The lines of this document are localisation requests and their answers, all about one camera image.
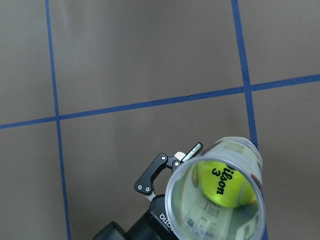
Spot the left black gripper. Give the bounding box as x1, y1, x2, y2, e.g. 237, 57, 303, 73
126, 142, 203, 240

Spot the tennis ball can holder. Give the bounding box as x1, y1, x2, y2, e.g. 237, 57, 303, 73
165, 136, 266, 240

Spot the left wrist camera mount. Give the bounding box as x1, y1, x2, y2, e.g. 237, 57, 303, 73
93, 221, 127, 240

